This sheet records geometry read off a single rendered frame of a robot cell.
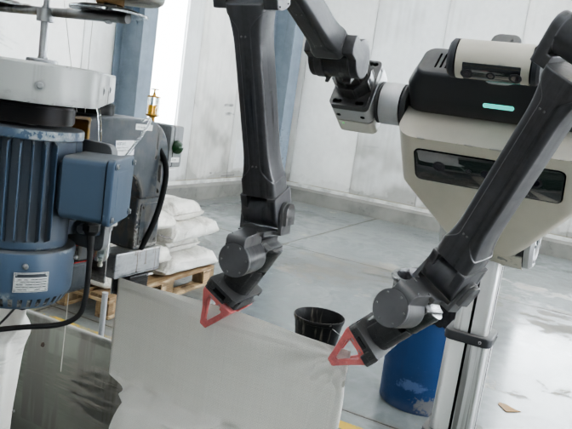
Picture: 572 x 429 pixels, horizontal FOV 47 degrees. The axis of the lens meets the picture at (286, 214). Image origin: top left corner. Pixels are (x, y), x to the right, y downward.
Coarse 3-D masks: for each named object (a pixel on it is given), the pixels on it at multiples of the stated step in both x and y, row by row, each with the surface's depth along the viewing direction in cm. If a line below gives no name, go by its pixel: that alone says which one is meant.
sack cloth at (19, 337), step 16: (0, 320) 140; (16, 320) 140; (0, 336) 140; (16, 336) 145; (0, 352) 143; (16, 352) 147; (0, 368) 144; (16, 368) 149; (0, 384) 145; (16, 384) 151; (0, 400) 146; (0, 416) 147
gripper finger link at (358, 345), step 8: (344, 336) 105; (352, 336) 104; (336, 344) 107; (344, 344) 107; (352, 344) 105; (360, 344) 103; (336, 352) 107; (360, 352) 104; (336, 360) 107; (344, 360) 107; (352, 360) 105; (360, 360) 104
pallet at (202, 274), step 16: (176, 272) 462; (192, 272) 470; (208, 272) 490; (96, 288) 406; (160, 288) 438; (176, 288) 467; (192, 288) 475; (64, 304) 405; (96, 304) 394; (112, 304) 393
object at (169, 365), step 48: (144, 288) 126; (144, 336) 127; (192, 336) 120; (240, 336) 115; (288, 336) 111; (144, 384) 128; (192, 384) 120; (240, 384) 116; (288, 384) 112; (336, 384) 109
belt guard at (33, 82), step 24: (0, 72) 80; (24, 72) 81; (48, 72) 82; (72, 72) 84; (96, 72) 88; (0, 96) 81; (24, 96) 81; (48, 96) 82; (72, 96) 85; (96, 96) 90
